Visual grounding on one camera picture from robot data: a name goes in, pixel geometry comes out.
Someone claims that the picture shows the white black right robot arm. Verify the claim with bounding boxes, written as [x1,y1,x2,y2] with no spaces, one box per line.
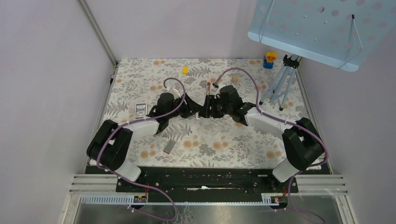
[198,83,325,182]

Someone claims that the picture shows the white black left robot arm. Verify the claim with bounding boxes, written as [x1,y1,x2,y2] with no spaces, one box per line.
[86,93,203,182]

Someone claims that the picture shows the round tan wooden piece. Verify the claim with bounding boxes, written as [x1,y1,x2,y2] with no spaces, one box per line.
[231,75,239,84]

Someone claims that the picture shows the grey metal staple strip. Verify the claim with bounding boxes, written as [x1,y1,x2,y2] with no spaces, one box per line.
[163,140,176,154]

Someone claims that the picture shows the floral patterned table mat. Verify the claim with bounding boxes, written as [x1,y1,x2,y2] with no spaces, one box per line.
[90,58,313,169]

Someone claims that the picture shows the grey tripod stand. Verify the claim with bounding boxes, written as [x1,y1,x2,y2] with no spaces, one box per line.
[259,54,300,111]

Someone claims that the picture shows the yellow blue toy figure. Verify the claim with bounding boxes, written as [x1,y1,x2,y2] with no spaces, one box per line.
[263,51,277,69]

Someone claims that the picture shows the light blue perforated metal board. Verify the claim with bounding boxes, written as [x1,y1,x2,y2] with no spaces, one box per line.
[248,0,396,72]

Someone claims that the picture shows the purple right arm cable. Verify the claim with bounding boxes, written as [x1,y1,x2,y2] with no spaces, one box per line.
[213,67,329,224]

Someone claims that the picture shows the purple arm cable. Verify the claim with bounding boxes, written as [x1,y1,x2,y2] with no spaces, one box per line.
[96,77,186,222]
[213,67,329,224]

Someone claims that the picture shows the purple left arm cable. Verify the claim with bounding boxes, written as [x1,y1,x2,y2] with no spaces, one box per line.
[96,77,186,222]

